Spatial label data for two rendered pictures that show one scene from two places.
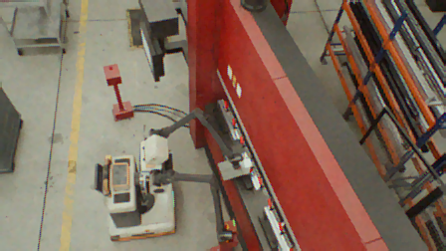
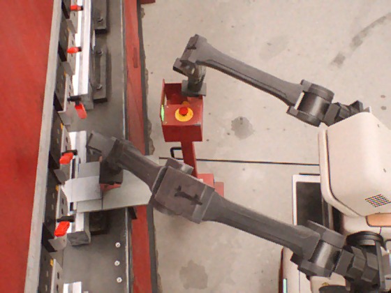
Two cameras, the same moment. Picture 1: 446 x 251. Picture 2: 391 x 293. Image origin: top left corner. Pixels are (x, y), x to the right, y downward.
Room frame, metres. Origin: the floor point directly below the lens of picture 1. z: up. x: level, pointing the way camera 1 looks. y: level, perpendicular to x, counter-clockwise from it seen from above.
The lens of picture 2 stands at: (2.27, 0.46, 2.31)
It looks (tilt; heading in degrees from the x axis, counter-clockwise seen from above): 55 degrees down; 206
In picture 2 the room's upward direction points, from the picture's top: 8 degrees counter-clockwise
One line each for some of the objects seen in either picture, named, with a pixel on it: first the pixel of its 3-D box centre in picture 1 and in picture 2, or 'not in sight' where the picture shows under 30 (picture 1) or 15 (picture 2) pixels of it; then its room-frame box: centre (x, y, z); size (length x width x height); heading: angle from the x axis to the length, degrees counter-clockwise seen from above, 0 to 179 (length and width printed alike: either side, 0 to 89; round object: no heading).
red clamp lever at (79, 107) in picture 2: not in sight; (77, 107); (1.52, -0.27, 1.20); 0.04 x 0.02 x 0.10; 116
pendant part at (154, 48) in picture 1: (153, 51); not in sight; (2.54, 0.76, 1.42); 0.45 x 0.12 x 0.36; 26
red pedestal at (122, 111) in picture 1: (117, 93); not in sight; (2.76, 1.33, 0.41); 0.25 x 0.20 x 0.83; 116
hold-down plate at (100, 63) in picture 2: (268, 231); (100, 72); (1.12, -0.47, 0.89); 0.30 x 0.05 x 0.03; 26
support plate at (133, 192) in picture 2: (234, 167); (119, 183); (1.63, -0.13, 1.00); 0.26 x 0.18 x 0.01; 116
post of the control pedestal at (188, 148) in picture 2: not in sight; (189, 158); (1.11, -0.13, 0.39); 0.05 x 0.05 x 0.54; 18
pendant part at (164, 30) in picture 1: (159, 38); not in sight; (2.62, 0.71, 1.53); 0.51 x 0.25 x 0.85; 26
